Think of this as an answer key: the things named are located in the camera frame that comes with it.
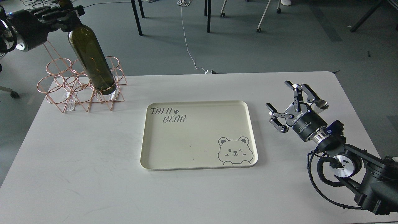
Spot white shoe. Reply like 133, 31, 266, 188
280, 0, 292, 6

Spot black table leg right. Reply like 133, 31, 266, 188
204, 0, 212, 34

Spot white chair base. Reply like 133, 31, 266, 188
219, 0, 283, 33

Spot dark green wine bottle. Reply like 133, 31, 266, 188
68, 12, 116, 95

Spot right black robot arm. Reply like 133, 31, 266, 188
266, 81, 398, 215

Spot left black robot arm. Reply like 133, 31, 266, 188
1, 0, 85, 54

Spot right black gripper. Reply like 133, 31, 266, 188
266, 81, 328, 142

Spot white floor cable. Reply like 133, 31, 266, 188
177, 0, 212, 74

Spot dark furniture leg right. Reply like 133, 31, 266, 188
350, 0, 384, 33

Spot steel jigger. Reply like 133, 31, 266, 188
311, 99, 329, 114

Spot black table leg left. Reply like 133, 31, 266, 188
131, 0, 145, 36

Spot rose gold wire wine rack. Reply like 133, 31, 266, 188
36, 41, 127, 113

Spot black cables on floor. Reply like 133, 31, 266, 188
19, 0, 131, 10

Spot cream bear tray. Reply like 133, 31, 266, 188
140, 100, 258, 170

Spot chair caster at left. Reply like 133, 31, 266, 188
0, 86, 20, 98

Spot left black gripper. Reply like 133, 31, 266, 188
6, 0, 85, 52

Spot black table leg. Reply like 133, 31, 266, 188
131, 0, 145, 36
204, 0, 212, 34

